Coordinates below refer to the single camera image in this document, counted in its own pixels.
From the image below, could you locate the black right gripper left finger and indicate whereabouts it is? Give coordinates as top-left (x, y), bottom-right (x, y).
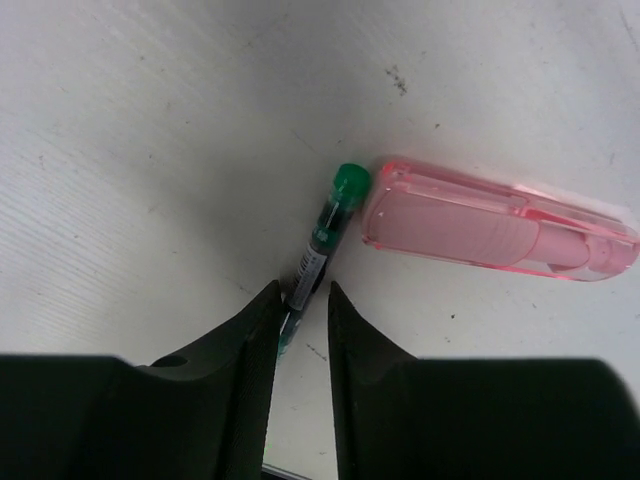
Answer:
top-left (1, 282), bottom-right (281, 479)

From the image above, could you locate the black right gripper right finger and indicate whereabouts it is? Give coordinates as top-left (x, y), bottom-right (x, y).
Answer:
top-left (328, 284), bottom-right (639, 479)

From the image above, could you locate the green ink pen refill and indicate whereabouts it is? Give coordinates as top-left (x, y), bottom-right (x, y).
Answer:
top-left (278, 163), bottom-right (371, 358)

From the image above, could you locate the pink translucent stapler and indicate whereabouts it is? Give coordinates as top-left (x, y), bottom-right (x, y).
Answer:
top-left (361, 157), bottom-right (639, 282)

